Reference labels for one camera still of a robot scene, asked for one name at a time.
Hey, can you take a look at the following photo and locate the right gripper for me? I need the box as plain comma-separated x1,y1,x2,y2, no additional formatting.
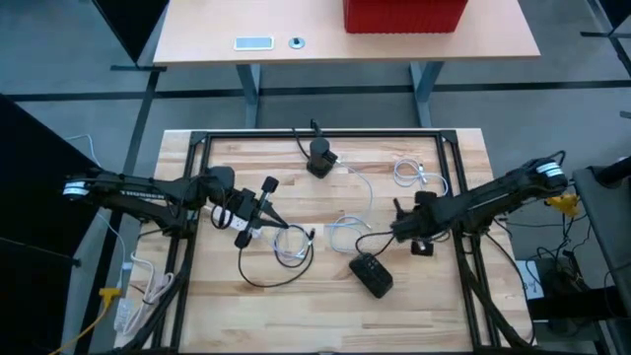
391,190,445,257

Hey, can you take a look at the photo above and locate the white power strip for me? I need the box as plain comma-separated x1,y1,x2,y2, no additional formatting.
203,203,261,239

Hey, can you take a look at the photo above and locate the black equipment box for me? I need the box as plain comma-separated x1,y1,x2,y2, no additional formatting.
526,255,631,321

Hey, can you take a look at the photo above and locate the black tower power cord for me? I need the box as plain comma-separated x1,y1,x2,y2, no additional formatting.
292,118,322,160

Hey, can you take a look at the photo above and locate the red storage bin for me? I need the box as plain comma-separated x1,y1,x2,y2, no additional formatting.
342,0,469,35

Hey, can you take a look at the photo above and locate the thin white cable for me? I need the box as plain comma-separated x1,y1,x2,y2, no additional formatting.
66,132,133,277

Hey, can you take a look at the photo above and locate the white cable bundle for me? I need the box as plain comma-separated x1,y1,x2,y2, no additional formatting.
128,249,176,337

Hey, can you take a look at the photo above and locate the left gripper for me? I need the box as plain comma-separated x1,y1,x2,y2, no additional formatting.
223,175,292,250

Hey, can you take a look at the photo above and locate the black remote control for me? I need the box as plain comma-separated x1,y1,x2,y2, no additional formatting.
348,252,395,301

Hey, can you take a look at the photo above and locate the black tower power strip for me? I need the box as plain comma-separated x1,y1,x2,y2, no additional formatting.
305,136,340,179

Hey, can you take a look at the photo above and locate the white charging cable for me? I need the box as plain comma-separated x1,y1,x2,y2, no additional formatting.
328,158,375,254

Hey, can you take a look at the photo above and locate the light wood desk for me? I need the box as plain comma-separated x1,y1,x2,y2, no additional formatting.
152,0,542,130

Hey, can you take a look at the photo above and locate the white paper label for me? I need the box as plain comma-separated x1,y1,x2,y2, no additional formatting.
515,259,546,301

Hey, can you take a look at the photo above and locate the white extension socket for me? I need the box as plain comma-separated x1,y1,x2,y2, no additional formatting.
112,295,137,334

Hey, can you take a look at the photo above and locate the white phone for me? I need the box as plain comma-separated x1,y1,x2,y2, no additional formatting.
233,35,276,52

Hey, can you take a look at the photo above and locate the dark grey cart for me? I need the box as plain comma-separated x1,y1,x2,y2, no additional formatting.
571,156,631,355

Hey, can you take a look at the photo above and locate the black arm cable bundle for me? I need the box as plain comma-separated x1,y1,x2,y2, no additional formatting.
117,265,191,355
457,236,536,352

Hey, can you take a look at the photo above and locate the dark thick USB cable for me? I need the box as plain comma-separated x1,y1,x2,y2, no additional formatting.
238,224,317,289

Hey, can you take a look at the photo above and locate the yellow clamp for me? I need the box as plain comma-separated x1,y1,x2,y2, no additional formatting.
544,192,581,219

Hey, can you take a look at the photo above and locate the thin black cable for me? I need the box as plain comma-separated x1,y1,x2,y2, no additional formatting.
353,229,398,258

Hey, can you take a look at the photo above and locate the yellow plug with cable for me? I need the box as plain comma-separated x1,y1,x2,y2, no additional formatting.
47,287,124,355

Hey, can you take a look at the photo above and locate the black aluminium table frame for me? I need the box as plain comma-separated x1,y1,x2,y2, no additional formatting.
150,128,499,355

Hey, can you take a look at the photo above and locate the large black partition panel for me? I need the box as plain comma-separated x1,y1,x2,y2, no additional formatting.
0,93,120,355

